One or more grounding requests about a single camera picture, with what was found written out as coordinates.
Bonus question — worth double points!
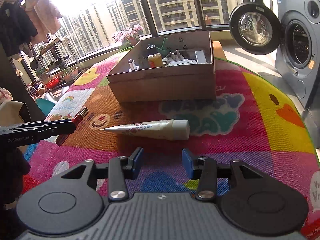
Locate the colourful cartoon play mat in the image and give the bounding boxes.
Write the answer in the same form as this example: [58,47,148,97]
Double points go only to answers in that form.
[23,53,319,239]

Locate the grey washing machine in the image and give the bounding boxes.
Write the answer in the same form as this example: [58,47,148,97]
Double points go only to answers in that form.
[275,0,319,109]

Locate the pink cardboard box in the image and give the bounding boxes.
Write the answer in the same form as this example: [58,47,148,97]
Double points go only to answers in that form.
[106,31,216,102]

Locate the round washing machine door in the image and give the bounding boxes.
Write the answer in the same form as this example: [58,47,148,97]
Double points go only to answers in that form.
[229,2,281,55]

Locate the white travel plug adapter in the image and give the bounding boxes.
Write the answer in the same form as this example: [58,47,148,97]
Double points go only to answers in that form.
[162,50,197,67]

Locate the grey usb adapter white cable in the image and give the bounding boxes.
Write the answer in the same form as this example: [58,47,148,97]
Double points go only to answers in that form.
[194,49,208,65]

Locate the amber bottle black cap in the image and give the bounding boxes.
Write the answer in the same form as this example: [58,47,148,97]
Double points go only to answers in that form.
[147,44,164,68]

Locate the cream lotion tube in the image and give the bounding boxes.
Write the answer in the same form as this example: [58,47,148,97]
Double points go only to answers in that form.
[102,119,190,141]

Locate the metal shoe rack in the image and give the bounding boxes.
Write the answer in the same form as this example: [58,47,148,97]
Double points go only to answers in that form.
[30,37,84,93]

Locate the hanging pink clothes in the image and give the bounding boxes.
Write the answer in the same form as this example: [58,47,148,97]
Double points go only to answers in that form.
[22,0,62,46]

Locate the pink potted flowers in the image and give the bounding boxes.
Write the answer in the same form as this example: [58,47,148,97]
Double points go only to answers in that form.
[111,24,144,49]

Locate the hanging dark clothes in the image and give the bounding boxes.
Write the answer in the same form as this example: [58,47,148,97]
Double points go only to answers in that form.
[1,3,38,57]

